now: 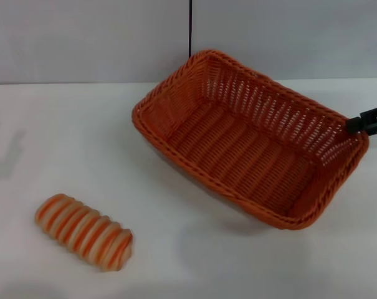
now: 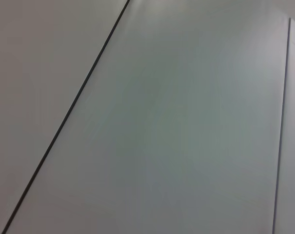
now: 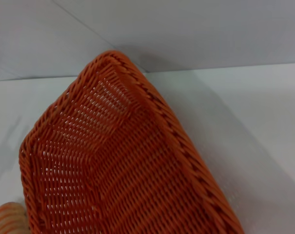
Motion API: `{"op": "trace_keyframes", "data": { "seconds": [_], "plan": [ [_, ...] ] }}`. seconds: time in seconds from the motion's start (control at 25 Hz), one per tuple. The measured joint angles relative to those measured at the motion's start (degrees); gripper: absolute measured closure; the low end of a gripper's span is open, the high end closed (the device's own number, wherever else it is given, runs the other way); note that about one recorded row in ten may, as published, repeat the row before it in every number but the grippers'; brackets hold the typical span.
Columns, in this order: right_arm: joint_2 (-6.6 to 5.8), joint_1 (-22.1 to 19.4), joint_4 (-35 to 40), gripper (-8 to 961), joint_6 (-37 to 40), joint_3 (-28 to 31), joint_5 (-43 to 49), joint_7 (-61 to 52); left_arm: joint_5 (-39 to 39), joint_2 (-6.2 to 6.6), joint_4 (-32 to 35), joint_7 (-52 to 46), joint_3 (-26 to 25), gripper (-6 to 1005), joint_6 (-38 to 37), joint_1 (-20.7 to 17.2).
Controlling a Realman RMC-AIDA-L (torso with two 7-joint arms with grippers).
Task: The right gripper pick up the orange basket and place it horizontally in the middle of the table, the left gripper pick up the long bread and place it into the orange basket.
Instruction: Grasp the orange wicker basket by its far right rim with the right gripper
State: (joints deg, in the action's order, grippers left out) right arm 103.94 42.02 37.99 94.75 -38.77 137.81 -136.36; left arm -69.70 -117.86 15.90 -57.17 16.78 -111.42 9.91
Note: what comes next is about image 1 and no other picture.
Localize orange woven plastic basket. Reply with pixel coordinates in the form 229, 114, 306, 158
131, 49, 370, 231

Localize orange striped bread loaf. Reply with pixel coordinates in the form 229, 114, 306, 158
35, 192, 134, 273

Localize black vertical wall strip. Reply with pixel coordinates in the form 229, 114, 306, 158
187, 0, 194, 59

